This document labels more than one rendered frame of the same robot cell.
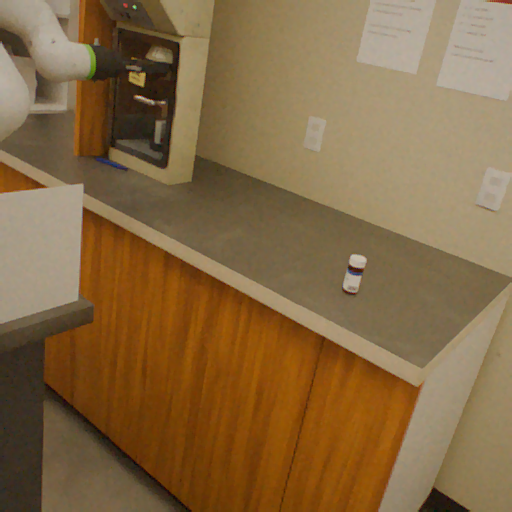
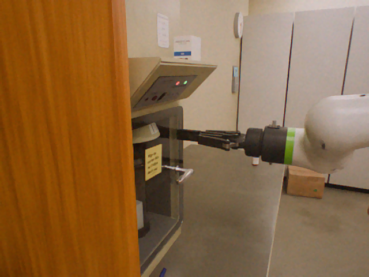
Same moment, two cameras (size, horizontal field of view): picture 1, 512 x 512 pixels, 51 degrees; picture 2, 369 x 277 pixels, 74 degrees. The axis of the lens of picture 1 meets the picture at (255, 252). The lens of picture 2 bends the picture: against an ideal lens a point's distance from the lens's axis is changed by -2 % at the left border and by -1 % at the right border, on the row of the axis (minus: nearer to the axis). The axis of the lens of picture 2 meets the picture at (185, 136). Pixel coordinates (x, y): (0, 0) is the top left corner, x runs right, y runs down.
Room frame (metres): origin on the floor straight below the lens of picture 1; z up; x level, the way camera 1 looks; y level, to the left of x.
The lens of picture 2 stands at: (1.85, 1.07, 1.49)
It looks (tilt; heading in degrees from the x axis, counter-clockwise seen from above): 15 degrees down; 259
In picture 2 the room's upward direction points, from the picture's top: straight up
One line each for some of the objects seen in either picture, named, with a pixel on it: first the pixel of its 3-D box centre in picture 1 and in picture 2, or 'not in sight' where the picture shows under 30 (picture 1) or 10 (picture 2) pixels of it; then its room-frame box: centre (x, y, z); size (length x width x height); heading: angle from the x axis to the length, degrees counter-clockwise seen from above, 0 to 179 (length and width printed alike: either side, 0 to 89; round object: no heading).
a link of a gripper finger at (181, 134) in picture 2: not in sight; (188, 135); (1.71, 0.40, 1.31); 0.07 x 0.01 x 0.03; 145
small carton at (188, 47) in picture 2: not in sight; (187, 49); (1.72, 0.43, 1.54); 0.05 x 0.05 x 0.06; 51
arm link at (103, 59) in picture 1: (94, 61); (273, 142); (1.52, 0.53, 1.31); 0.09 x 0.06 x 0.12; 55
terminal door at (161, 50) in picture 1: (141, 98); (158, 187); (1.81, 0.47, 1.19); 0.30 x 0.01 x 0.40; 55
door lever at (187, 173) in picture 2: (149, 100); (180, 175); (1.74, 0.42, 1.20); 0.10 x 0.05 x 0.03; 55
